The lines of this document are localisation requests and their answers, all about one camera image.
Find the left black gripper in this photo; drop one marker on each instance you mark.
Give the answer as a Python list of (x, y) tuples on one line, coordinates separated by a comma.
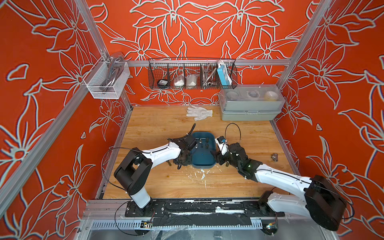
[(186, 164)]

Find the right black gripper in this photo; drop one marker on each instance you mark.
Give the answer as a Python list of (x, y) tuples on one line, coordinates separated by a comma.
[(218, 156)]

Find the teal plastic storage box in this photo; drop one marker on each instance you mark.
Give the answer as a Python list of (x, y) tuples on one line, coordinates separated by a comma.
[(202, 157)]

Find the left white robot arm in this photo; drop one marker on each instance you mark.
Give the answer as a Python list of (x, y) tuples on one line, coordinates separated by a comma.
[(133, 171)]

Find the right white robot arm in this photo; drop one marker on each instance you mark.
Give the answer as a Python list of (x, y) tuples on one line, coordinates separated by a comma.
[(315, 197)]

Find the grey lidded storage container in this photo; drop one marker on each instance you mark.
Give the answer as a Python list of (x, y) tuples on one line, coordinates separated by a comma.
[(251, 103)]

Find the blue white box in basket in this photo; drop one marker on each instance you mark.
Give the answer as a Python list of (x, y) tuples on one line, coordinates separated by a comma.
[(224, 77)]

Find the white knit glove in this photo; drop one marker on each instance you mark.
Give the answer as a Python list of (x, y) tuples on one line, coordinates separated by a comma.
[(198, 113)]

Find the small metal object far right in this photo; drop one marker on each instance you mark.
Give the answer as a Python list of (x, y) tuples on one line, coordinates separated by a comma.
[(275, 157)]

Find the white bag in basket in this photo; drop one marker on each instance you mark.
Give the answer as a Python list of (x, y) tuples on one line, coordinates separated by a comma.
[(179, 81), (191, 81)]

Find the black item in basket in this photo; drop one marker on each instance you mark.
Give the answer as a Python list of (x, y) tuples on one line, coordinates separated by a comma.
[(162, 84)]

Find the metal tongs in basket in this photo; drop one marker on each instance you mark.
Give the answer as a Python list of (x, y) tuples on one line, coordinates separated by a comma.
[(208, 73)]

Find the metal tool in clear bin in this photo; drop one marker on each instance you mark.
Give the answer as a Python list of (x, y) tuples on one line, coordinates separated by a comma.
[(114, 71)]

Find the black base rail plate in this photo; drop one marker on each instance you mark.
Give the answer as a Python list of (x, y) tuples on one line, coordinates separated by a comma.
[(205, 212)]

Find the black wire wall basket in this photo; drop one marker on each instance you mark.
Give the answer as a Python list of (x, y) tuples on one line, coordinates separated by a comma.
[(168, 69)]

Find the clear plastic wall bin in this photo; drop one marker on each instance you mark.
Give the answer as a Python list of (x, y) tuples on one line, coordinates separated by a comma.
[(98, 74)]

